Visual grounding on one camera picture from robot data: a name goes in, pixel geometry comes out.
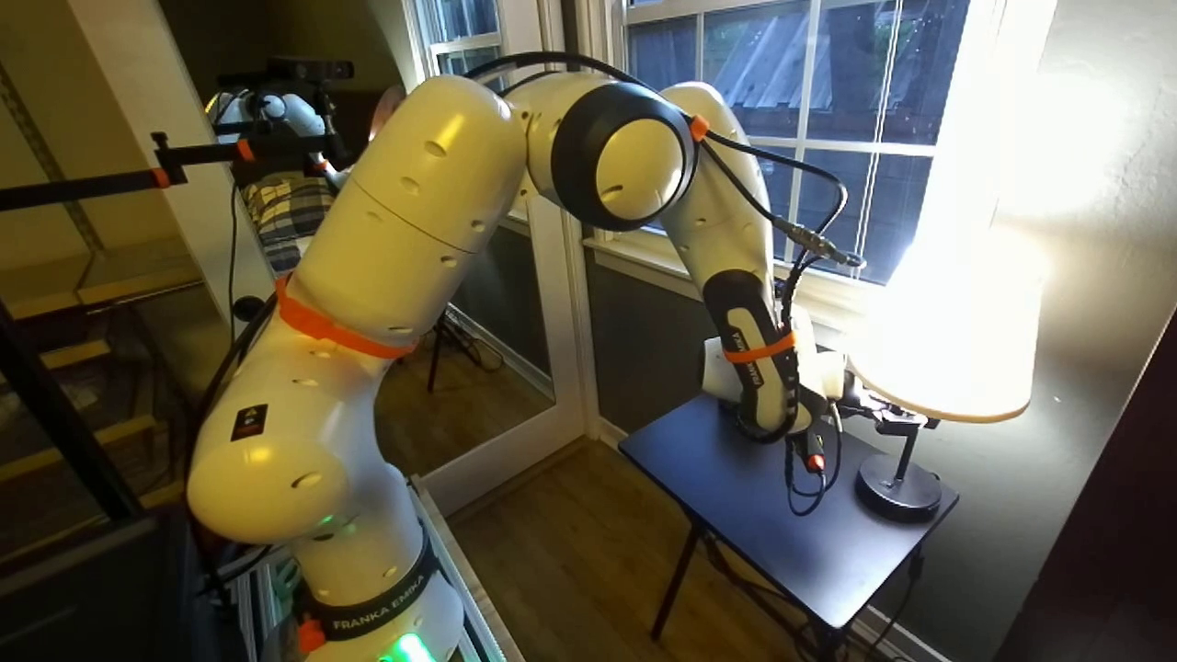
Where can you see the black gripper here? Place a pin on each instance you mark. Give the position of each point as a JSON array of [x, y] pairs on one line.
[[874, 407]]

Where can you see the black pole with round base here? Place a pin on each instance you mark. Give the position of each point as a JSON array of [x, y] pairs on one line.
[[956, 317]]

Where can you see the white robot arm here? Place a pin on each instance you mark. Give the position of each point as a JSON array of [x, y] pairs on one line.
[[406, 244]]

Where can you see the patterned tissue box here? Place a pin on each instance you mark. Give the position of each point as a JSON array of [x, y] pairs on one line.
[[826, 368]]

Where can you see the black side table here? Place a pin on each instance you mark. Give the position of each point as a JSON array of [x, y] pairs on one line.
[[760, 515]]

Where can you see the white framed glass door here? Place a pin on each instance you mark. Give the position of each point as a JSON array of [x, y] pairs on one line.
[[516, 368]]

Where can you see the plaid cloth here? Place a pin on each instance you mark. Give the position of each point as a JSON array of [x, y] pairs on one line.
[[289, 220]]

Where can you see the black stand pole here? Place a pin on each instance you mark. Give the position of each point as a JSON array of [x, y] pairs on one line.
[[61, 418]]

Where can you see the camera on black boom stand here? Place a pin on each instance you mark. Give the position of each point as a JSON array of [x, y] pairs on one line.
[[263, 115]]

